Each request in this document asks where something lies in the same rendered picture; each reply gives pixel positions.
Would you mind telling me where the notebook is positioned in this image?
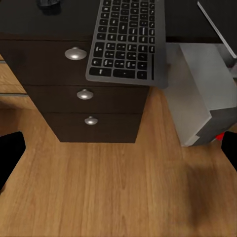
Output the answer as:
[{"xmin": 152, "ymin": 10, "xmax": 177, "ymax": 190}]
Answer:
[{"xmin": 197, "ymin": 0, "xmax": 237, "ymax": 58}]

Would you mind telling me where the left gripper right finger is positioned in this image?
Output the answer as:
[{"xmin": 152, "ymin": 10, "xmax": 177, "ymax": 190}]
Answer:
[{"xmin": 221, "ymin": 131, "xmax": 237, "ymax": 171}]

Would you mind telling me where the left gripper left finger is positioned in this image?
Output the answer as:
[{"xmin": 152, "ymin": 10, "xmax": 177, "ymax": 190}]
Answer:
[{"xmin": 0, "ymin": 131, "xmax": 26, "ymax": 191}]

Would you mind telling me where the keyboard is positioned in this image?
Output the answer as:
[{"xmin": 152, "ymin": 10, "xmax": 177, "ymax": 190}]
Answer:
[{"xmin": 85, "ymin": 0, "xmax": 168, "ymax": 89}]

